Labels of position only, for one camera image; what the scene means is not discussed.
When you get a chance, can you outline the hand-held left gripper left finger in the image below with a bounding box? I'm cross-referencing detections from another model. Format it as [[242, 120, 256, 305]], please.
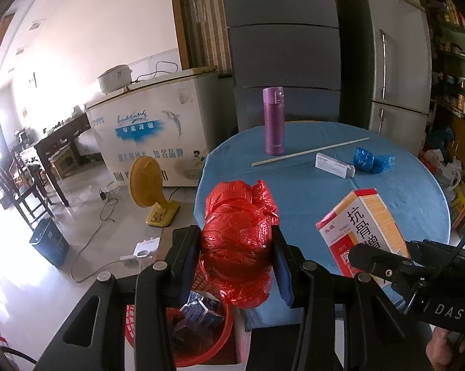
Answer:
[[33, 224, 202, 371]]

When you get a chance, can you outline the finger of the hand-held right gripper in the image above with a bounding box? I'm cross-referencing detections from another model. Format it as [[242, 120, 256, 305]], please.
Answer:
[[348, 241, 416, 303]]

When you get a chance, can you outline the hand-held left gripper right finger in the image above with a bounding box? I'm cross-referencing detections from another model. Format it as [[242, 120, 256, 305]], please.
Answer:
[[271, 226, 431, 371]]

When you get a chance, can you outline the orange and white medicine box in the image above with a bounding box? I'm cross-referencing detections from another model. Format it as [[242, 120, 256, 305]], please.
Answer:
[[316, 188, 411, 288]]

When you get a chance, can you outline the red plastic bag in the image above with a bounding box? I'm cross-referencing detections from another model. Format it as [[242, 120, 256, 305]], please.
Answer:
[[199, 180, 280, 309]]

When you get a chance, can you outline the red plastic basket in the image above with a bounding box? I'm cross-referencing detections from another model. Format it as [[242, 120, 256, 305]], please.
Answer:
[[124, 274, 234, 368]]

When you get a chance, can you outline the person's right hand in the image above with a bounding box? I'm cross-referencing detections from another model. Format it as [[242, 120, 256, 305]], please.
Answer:
[[426, 326, 463, 371]]

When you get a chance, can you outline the white power strip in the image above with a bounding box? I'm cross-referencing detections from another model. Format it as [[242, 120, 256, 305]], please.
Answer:
[[120, 237, 160, 267]]

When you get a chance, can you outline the cardboard box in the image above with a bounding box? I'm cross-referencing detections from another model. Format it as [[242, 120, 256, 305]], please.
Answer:
[[217, 305, 252, 366]]

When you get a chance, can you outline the yellow package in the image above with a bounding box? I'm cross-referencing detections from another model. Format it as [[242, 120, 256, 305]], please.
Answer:
[[451, 181, 465, 228]]

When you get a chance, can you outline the blue tablecloth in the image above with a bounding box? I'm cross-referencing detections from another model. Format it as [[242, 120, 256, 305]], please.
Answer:
[[193, 121, 450, 331]]

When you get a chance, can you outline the yellow electric fan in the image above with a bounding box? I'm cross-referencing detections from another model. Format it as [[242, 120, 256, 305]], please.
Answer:
[[128, 156, 180, 228]]

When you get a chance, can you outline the blue plastic bag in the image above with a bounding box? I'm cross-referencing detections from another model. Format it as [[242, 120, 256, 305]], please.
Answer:
[[372, 155, 395, 174], [352, 147, 377, 171]]

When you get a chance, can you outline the long white carton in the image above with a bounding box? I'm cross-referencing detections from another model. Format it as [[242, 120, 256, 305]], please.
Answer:
[[315, 152, 356, 179]]

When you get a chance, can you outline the white plastic bag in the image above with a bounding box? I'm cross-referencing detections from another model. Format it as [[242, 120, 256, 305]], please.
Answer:
[[422, 151, 463, 190]]

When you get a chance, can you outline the long white stick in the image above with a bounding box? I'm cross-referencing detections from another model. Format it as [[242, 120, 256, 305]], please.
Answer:
[[252, 137, 370, 167]]

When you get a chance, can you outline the large blue sack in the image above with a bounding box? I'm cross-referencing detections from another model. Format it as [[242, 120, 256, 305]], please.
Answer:
[[426, 126, 455, 153]]

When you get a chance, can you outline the blue waste bin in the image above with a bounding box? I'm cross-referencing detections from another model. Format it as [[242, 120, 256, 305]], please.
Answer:
[[29, 216, 70, 267]]

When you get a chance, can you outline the white chest freezer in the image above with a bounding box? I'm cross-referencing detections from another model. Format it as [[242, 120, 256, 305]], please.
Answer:
[[85, 67, 220, 188]]

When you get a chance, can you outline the purple thermos bottle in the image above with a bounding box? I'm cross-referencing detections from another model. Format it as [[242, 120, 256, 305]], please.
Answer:
[[262, 87, 286, 156]]

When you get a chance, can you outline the dark wooden table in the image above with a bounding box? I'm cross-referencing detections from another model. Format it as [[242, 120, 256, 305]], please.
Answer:
[[35, 113, 92, 207]]

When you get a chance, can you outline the dark wooden chair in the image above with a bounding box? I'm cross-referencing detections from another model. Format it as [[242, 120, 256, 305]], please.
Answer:
[[0, 145, 55, 230]]

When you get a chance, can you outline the silver refrigerator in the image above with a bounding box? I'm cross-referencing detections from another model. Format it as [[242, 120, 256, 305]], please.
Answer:
[[352, 0, 434, 157]]

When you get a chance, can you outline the white rice cooker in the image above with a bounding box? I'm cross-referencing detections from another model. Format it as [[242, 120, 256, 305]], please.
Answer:
[[97, 64, 134, 94]]

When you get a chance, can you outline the shelf of packaged goods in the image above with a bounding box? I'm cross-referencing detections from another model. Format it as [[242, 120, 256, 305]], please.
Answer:
[[418, 0, 465, 232]]

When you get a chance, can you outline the grey stacked cabinet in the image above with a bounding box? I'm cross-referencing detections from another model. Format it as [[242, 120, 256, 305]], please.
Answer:
[[217, 0, 341, 134]]

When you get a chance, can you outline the striped wooden panel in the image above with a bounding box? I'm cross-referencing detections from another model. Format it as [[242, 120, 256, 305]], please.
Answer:
[[170, 0, 233, 78]]

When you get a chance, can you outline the black cable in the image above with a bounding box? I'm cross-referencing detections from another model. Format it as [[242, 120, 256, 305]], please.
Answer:
[[0, 313, 36, 365]]

